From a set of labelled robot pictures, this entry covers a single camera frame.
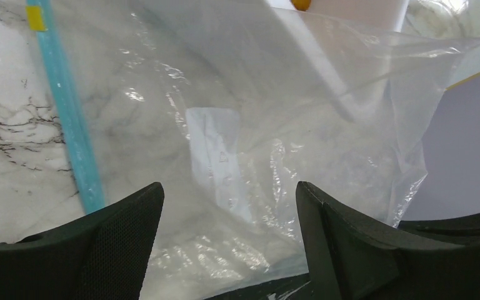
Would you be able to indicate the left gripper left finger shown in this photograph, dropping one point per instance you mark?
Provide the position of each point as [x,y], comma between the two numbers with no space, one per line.
[103,255]

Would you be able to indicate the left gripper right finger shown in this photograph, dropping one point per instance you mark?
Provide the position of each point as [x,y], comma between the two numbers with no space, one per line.
[353,256]

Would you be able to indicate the clear zip top bag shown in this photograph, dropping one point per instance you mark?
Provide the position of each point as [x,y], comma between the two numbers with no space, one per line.
[216,101]

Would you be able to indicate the white plastic bin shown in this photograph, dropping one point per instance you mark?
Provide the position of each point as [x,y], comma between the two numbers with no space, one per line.
[338,38]

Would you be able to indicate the yellow lemon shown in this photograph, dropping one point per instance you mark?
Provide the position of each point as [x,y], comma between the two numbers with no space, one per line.
[301,5]

